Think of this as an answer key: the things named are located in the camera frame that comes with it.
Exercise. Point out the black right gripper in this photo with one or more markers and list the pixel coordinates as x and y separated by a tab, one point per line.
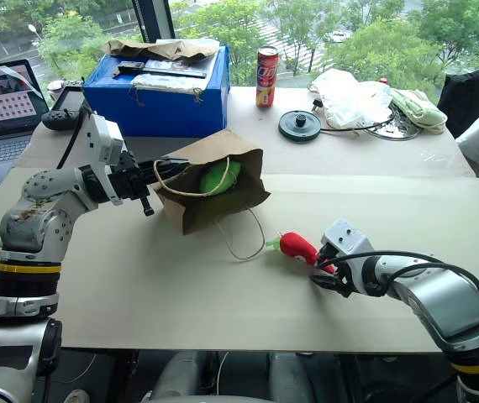
342	275

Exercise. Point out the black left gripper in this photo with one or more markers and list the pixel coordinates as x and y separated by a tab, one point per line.
128	178

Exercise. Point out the red chili plush toy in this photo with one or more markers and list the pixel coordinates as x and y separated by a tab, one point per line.
298	247

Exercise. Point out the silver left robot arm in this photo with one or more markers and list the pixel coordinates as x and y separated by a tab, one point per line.
33	235

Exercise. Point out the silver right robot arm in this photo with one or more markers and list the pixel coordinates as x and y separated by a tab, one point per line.
445	302

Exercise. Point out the green plush toy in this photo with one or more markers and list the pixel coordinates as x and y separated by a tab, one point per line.
220	176

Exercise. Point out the crumpled brown paper bag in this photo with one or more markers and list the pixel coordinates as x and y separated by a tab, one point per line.
159	48

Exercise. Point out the white plastic bag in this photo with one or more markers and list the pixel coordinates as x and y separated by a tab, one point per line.
348	96

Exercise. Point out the black fabric bag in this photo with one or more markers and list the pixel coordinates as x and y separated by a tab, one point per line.
475	96

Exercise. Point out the blue plastic box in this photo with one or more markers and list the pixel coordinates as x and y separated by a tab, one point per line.
159	109

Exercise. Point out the silver foil package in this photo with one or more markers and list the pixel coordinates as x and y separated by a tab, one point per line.
168	77

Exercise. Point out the small black device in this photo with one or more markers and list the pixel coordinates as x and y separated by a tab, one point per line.
128	67

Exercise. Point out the dark grey rounded shape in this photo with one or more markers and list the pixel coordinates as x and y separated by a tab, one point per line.
285	378
185	378

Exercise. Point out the black handheld controller with screen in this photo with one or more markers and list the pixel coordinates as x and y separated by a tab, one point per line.
65	107

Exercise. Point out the red drink can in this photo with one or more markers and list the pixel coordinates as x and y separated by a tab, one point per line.
267	80

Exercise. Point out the black round disc base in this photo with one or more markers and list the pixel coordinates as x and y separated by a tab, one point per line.
299	126

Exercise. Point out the purple lidded cup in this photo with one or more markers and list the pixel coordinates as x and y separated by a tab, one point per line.
54	89

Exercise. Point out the black power plug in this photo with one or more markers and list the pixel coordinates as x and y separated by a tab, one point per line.
318	105

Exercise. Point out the open silver laptop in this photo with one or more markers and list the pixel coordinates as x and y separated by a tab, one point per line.
0	126

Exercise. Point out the pale green cloth pouch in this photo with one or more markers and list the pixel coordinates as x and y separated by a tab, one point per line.
418	109

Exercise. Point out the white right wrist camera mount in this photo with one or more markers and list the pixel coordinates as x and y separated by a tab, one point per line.
344	237

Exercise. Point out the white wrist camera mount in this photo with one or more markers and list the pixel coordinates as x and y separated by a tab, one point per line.
344	237
104	142

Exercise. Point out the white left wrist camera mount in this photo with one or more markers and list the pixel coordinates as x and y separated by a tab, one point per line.
104	142

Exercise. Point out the black window frame post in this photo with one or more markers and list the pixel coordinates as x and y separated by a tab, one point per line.
153	21

